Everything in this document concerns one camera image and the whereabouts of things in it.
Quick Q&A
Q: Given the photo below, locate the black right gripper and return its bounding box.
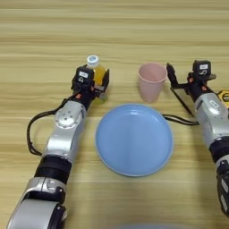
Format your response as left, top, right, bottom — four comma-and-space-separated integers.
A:
165, 62, 217, 103

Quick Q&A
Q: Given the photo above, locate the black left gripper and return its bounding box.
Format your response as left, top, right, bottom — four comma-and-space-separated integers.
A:
71, 68, 111, 111

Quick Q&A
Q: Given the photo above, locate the orange juice bottle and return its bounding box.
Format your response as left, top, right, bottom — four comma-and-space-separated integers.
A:
86, 55, 109, 105

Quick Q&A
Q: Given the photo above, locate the thin black pen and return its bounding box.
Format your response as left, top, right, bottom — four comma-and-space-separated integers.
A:
170, 87, 195, 116

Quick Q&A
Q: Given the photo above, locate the pink plastic cup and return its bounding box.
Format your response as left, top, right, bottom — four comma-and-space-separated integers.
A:
137, 62, 168, 104

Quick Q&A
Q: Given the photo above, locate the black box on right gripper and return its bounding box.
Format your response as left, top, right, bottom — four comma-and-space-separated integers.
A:
191, 59, 212, 78

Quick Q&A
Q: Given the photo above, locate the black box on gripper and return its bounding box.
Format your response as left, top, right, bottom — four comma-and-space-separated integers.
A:
191, 59, 212, 78
75, 65, 95, 88

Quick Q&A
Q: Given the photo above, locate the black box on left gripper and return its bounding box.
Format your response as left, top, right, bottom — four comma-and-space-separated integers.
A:
75, 65, 95, 88

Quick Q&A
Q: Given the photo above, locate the yellow black tape measure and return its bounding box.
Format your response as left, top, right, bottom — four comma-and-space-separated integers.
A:
216, 89, 229, 109

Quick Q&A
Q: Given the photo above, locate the blue round plate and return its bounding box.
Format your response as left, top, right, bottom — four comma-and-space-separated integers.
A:
95, 103, 174, 177

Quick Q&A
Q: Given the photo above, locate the grey robot torso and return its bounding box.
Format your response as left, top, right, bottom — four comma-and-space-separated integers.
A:
113, 224, 182, 229

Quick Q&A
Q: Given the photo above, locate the thin black strap cord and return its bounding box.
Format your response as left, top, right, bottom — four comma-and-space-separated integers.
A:
162, 114, 200, 126

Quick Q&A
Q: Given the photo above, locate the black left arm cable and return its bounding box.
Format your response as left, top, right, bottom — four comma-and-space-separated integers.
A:
26, 95, 77, 157

